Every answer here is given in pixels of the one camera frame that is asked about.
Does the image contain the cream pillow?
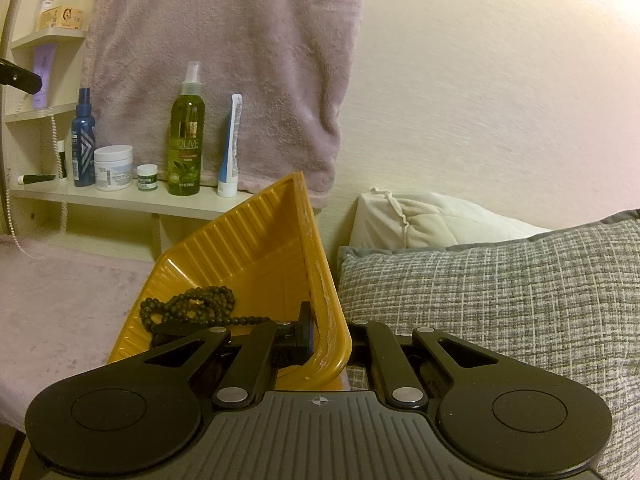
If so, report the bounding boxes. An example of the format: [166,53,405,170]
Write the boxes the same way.
[348,187,552,251]

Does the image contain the yellow plastic tray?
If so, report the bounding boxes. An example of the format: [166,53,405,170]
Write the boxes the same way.
[107,171,355,392]

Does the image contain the grey checked pillow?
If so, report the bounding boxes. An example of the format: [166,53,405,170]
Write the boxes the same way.
[336,208,640,480]

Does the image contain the white cream jar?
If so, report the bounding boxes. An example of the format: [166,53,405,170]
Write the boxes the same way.
[93,144,135,192]

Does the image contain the brown bead necklace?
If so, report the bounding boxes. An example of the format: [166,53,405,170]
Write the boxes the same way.
[139,285,275,334]

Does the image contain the pink fuzzy blanket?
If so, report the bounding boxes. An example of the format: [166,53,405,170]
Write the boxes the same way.
[0,232,162,433]

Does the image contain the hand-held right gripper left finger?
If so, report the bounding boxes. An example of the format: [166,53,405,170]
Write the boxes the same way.
[144,301,321,409]

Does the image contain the cream corner shelf unit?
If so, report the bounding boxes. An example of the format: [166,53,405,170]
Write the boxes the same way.
[0,0,282,262]

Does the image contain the blue and white tube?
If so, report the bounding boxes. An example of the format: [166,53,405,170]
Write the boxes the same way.
[216,92,245,198]

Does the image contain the purple tube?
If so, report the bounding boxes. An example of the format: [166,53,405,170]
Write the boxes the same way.
[31,43,57,110]

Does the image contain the pink hanging towel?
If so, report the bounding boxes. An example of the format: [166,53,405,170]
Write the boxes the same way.
[81,0,364,209]

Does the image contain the white bead necklace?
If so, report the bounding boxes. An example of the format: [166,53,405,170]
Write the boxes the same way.
[4,108,69,261]

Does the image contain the small green jar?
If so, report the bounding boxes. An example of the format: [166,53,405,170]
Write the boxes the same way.
[136,163,159,193]

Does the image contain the green spray bottle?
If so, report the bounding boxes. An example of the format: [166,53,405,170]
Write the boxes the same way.
[167,60,205,197]

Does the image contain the yellow cardboard box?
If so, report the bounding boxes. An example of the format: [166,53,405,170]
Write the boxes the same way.
[38,4,84,31]

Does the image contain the blue spray bottle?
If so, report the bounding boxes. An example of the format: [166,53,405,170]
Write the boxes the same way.
[71,87,97,188]

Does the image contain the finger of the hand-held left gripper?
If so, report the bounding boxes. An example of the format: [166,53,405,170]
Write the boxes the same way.
[0,58,44,94]

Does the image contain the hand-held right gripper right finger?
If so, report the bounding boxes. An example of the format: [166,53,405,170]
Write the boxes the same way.
[347,319,502,407]

